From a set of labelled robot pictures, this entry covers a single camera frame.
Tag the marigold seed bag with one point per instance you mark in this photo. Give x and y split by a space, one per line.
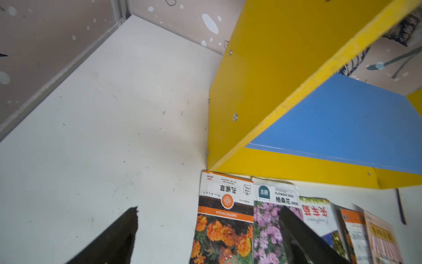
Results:
224 226

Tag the purple flower seed bag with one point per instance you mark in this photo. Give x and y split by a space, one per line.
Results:
270 198

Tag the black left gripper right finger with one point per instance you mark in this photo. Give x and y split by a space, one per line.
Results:
307 240

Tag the yellow wooden shelf unit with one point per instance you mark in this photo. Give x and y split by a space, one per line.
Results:
278 108

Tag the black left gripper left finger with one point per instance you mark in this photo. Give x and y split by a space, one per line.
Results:
113 246

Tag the shop picture seed bag top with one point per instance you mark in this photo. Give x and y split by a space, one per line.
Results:
382 240

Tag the orange back-side seed bag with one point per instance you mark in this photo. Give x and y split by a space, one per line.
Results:
355 232

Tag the blue flower seed bag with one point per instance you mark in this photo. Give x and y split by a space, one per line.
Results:
320 218

